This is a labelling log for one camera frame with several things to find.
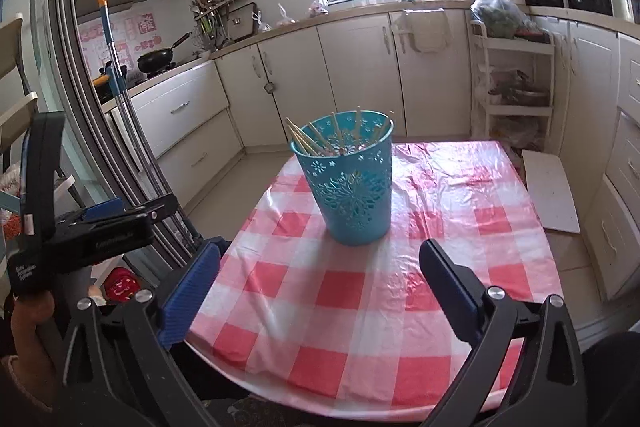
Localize teal perforated plastic basket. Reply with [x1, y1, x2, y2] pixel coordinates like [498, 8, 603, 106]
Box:
[290, 109, 394, 246]

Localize white hanging bin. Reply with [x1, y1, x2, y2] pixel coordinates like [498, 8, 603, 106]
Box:
[392, 9, 450, 53]

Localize blue broom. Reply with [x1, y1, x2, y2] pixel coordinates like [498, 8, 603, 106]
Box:
[96, 0, 203, 257]

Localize white flat board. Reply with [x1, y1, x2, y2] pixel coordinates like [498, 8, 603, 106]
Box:
[522, 150, 580, 234]

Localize cream kitchen cabinets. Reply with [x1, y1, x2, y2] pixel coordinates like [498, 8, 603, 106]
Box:
[74, 0, 639, 298]

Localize utensil holder rack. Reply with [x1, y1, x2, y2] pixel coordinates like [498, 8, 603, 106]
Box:
[190, 0, 257, 52]

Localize black frying pan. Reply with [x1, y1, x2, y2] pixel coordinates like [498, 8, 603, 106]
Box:
[138, 31, 191, 75]

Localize single separate wooden chopstick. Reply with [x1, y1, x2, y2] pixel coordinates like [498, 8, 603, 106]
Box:
[354, 106, 361, 148]

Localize red white checkered tablecloth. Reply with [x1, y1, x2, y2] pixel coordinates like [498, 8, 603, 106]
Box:
[186, 142, 561, 421]

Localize white storage rack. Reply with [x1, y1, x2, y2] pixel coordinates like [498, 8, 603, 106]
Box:
[468, 20, 556, 155]

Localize person left hand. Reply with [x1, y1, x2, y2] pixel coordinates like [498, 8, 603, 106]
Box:
[2, 291, 58, 411]

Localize green vegetable plastic bag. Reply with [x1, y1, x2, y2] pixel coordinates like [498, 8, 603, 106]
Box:
[471, 0, 541, 39]

